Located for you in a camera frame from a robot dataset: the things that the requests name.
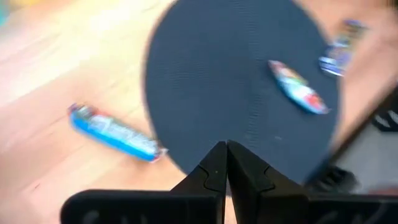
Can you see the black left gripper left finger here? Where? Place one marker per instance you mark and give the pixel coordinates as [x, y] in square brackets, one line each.
[205, 186]

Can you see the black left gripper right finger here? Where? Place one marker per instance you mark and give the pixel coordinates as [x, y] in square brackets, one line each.
[255, 193]

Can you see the blue red white granola bar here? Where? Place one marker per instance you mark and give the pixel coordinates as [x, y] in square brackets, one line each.
[295, 87]

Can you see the blue green granola bar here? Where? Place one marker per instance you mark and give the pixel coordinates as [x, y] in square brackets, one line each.
[339, 53]

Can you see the round dark woven placemat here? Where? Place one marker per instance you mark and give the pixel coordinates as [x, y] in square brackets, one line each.
[217, 77]

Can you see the black aluminium table frame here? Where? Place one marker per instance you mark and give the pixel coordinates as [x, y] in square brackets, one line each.
[335, 180]

